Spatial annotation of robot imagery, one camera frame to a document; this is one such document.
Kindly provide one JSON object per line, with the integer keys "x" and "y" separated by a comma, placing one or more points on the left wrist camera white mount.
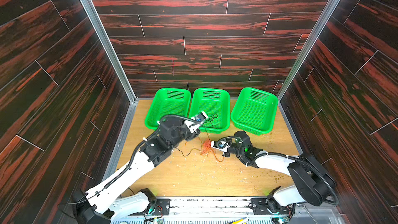
{"x": 195, "y": 122}

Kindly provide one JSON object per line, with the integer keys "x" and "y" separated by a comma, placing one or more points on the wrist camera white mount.
{"x": 195, "y": 122}
{"x": 221, "y": 145}

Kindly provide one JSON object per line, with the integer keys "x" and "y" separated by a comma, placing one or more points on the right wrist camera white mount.
{"x": 221, "y": 145}

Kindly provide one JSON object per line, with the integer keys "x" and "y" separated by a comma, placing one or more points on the middle green plastic basket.
{"x": 216, "y": 104}

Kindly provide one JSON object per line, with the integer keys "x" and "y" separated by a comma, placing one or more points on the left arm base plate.
{"x": 159, "y": 208}

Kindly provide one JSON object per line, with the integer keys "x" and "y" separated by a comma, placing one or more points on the yellow pencil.
{"x": 240, "y": 221}

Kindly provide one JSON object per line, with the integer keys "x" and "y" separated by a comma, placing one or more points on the aluminium front rail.
{"x": 222, "y": 210}

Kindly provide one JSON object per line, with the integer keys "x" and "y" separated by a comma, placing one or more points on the left green plastic basket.
{"x": 167, "y": 101}

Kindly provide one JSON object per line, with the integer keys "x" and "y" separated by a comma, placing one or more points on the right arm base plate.
{"x": 266, "y": 206}

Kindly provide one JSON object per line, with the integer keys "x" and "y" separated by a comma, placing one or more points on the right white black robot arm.
{"x": 312, "y": 183}

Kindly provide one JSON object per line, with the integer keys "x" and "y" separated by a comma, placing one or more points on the right green plastic basket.
{"x": 255, "y": 111}

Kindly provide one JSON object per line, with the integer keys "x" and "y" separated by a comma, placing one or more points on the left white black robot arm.
{"x": 102, "y": 204}

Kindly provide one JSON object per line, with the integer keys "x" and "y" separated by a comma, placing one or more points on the green plastic basket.
{"x": 216, "y": 104}
{"x": 255, "y": 111}
{"x": 167, "y": 101}

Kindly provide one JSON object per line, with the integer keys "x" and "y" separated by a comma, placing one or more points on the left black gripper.
{"x": 189, "y": 132}

